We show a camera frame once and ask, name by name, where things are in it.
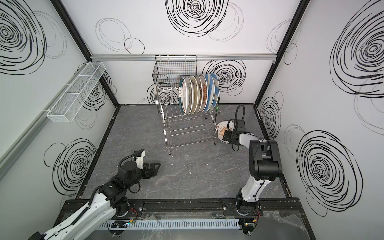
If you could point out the cream floral plate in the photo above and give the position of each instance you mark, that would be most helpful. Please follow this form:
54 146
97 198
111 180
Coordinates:
196 95

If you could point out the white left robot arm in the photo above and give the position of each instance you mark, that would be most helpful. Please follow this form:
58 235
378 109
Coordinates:
107 201

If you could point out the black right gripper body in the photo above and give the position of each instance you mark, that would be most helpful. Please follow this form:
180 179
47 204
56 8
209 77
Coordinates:
228 136

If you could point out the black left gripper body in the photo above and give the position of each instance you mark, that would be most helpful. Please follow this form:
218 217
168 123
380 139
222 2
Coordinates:
149 170

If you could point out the small blue striped plate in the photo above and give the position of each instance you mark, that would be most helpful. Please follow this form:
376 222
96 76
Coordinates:
211 91

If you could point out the sunburst plate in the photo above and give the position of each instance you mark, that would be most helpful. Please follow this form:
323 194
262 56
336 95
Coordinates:
221 128
205 85

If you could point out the black wire wall basket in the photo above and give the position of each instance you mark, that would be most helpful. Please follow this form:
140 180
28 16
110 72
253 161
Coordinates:
169 69

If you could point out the green rim red ring plate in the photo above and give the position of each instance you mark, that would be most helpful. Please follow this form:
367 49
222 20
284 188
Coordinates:
182 95

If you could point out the red text green rim plate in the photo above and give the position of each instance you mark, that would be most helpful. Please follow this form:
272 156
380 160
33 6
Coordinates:
199 107

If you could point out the white wire wall shelf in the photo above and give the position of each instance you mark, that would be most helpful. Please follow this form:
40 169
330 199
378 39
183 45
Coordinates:
83 91

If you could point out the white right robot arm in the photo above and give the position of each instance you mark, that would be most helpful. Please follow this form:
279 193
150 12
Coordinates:
264 162

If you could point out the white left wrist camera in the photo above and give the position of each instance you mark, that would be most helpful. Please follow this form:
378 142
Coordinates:
140 160

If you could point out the stainless steel dish rack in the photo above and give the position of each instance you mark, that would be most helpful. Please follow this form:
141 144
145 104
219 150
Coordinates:
181 130

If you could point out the white plate thin green line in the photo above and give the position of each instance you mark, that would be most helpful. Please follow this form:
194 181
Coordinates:
190 95

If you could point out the aluminium wall rail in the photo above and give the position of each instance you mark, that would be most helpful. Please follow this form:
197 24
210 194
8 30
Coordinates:
200 57

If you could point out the large blue striped plate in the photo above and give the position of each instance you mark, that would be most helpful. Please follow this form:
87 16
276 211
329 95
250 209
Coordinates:
216 91

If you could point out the white slotted cable duct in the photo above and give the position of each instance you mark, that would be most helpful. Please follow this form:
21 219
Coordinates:
192 224

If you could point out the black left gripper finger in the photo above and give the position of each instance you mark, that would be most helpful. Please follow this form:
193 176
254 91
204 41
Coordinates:
152 167
150 173

